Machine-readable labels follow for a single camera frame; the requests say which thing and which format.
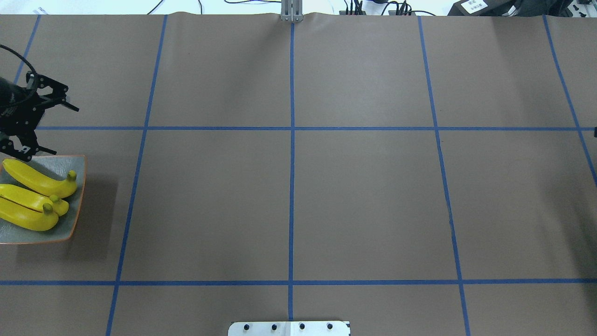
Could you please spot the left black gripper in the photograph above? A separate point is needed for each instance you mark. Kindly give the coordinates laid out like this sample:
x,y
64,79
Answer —
x,y
10,108

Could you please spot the yellow banana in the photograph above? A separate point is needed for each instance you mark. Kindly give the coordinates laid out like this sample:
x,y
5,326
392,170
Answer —
x,y
39,182
33,200
23,217

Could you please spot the square grey orange-rimmed plate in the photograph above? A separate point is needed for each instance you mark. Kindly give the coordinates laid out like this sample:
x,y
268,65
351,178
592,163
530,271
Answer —
x,y
55,167

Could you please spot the brown paper table cover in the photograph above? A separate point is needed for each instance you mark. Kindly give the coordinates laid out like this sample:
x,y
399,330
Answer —
x,y
413,176

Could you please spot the aluminium frame post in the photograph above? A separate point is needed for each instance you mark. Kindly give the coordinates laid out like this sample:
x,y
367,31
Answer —
x,y
292,11

